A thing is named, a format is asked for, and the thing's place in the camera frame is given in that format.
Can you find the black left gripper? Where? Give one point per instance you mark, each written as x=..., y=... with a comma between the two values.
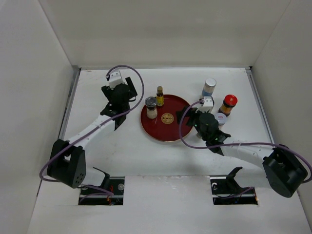
x=108, y=92

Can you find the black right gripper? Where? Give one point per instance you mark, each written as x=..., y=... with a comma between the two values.
x=190, y=113

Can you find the red cap sauce jar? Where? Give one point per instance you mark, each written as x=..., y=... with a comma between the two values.
x=229, y=102

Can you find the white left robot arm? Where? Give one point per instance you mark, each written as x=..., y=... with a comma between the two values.
x=68, y=157

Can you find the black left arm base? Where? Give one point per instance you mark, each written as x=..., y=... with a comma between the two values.
x=99, y=188

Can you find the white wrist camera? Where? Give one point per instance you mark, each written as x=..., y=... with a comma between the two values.
x=114, y=79
x=207, y=104

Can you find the white lid small jar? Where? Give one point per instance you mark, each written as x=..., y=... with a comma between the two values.
x=221, y=118

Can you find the red round tray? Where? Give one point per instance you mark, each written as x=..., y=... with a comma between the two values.
x=165, y=126

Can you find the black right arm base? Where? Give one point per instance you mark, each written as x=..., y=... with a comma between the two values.
x=226, y=191

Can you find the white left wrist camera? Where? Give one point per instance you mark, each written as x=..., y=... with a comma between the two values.
x=114, y=79

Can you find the small yellow label bottle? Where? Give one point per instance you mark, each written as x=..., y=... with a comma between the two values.
x=159, y=96

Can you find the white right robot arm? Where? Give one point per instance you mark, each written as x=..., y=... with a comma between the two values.
x=283, y=168

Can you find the blue label granule bottle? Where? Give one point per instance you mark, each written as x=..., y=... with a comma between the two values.
x=208, y=87

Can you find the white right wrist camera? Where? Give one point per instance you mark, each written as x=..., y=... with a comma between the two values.
x=207, y=104

